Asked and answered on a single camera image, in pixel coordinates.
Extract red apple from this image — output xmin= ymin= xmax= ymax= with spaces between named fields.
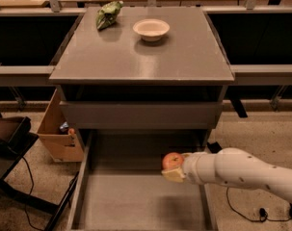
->
xmin=162 ymin=152 xmax=184 ymax=169

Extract small items in box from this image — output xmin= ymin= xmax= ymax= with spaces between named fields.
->
xmin=59 ymin=122 xmax=75 ymax=136

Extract white bowl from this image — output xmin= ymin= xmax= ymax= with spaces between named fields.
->
xmin=133 ymin=19 xmax=170 ymax=42

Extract open grey middle drawer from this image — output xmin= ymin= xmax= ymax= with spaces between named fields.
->
xmin=66 ymin=130 xmax=218 ymax=231

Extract cardboard box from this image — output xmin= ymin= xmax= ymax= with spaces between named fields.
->
xmin=38 ymin=91 xmax=84 ymax=163

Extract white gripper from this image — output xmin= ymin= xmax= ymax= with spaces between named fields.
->
xmin=162 ymin=152 xmax=216 ymax=185

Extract black flat floor plate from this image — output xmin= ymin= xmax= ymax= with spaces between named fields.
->
xmin=207 ymin=141 xmax=222 ymax=154

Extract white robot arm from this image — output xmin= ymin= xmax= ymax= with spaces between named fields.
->
xmin=162 ymin=147 xmax=292 ymax=204

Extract closed grey top drawer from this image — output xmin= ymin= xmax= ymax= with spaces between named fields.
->
xmin=60 ymin=101 xmax=223 ymax=130

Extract black side table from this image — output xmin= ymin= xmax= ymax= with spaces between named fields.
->
xmin=0 ymin=108 xmax=80 ymax=231

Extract green chip bag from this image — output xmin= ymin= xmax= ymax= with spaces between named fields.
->
xmin=95 ymin=1 xmax=123 ymax=30

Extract grey drawer cabinet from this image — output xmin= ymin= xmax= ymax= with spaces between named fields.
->
xmin=50 ymin=7 xmax=234 ymax=145

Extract black floor cable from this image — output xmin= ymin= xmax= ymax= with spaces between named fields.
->
xmin=226 ymin=187 xmax=292 ymax=223

